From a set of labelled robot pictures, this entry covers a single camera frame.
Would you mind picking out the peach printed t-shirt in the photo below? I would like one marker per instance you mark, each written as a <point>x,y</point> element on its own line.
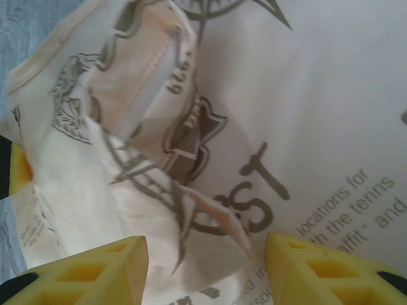
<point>254,127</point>

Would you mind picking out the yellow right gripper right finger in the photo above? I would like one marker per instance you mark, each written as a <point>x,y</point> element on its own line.
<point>318,279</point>

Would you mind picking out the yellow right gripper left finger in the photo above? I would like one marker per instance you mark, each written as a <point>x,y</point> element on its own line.
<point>95,279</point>

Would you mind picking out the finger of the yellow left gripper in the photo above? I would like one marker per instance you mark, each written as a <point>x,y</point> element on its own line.
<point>14,168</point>

